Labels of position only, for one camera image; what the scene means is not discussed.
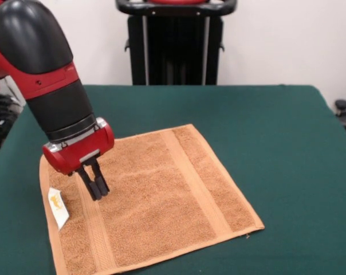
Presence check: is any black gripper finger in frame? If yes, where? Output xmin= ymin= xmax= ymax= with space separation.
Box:
xmin=76 ymin=165 xmax=103 ymax=201
xmin=89 ymin=157 xmax=110 ymax=197

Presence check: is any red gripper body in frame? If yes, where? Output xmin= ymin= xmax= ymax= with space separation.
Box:
xmin=42 ymin=120 xmax=116 ymax=176

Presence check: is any orange terry towel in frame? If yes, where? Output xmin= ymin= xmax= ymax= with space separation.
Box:
xmin=39 ymin=123 xmax=265 ymax=275

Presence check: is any black electronics box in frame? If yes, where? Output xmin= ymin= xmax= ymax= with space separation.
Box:
xmin=0 ymin=77 xmax=27 ymax=151

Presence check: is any dark green table cloth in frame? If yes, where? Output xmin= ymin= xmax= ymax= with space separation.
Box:
xmin=0 ymin=84 xmax=346 ymax=275

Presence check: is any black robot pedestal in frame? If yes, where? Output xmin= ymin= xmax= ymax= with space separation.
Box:
xmin=115 ymin=0 xmax=237 ymax=86

